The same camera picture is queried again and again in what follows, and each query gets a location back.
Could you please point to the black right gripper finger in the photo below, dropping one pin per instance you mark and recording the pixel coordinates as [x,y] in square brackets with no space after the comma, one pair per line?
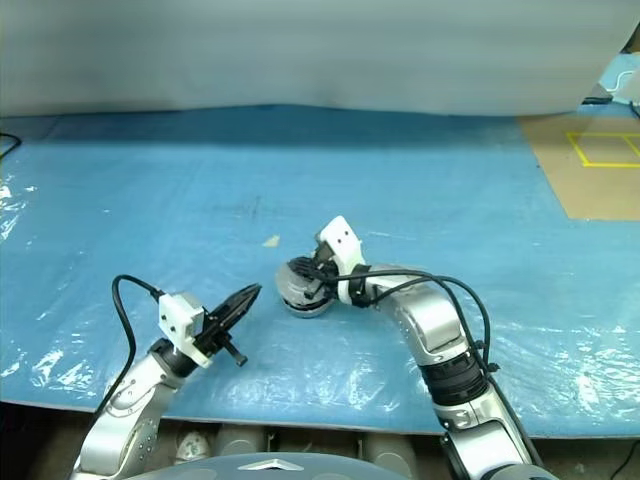
[314,286]
[306,263]

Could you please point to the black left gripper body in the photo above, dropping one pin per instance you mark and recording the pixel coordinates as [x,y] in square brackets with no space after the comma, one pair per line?
[212,342]

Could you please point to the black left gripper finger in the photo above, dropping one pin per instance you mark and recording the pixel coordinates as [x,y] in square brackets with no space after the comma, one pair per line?
[235,299]
[240,312]

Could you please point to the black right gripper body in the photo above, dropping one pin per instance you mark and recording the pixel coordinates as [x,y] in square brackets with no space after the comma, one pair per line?
[327,277]

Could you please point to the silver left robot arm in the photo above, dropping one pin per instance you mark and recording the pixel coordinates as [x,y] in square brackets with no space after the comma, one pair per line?
[130,405]

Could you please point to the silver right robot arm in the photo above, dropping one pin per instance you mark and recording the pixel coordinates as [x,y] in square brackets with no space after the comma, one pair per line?
[435,325]

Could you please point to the small beige tape scrap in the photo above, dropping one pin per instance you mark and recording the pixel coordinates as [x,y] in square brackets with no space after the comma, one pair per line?
[271,242]

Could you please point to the blue plastic table sheet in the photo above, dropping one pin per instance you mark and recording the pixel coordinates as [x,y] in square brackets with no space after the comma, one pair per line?
[320,200]

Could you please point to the grey rounded cylinder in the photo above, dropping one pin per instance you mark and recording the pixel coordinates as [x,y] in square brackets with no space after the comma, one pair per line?
[387,447]
[240,439]

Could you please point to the white shoe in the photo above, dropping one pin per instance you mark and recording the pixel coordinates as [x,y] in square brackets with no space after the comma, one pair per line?
[192,445]

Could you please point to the white backdrop sheet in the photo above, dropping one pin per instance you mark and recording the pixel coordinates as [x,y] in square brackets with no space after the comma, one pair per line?
[300,50]

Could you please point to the brown cardboard sheet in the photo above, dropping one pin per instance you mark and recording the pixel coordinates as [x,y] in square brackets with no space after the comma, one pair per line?
[590,190]

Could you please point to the black flat background device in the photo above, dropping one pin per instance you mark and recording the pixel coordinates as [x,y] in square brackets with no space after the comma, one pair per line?
[595,100]

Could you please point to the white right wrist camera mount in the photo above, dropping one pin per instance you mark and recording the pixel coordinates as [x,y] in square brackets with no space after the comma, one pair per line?
[342,242]

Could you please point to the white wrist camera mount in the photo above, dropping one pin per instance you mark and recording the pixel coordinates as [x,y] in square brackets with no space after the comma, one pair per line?
[342,242]
[180,320]

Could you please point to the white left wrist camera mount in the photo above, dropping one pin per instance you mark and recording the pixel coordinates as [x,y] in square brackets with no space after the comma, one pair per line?
[180,320]

